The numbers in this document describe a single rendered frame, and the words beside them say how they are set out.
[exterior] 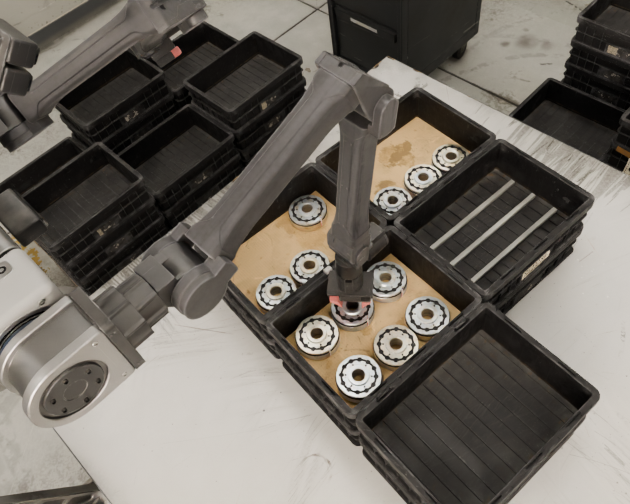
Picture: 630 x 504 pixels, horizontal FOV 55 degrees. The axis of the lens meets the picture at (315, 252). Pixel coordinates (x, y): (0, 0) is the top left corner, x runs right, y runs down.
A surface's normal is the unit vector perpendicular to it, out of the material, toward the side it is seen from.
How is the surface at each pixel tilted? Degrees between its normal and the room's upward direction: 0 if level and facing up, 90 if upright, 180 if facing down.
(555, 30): 0
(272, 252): 0
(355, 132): 84
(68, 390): 90
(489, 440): 0
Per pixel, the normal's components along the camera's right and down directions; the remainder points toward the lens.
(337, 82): -0.31, -0.26
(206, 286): 0.72, 0.57
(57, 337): -0.12, -0.56
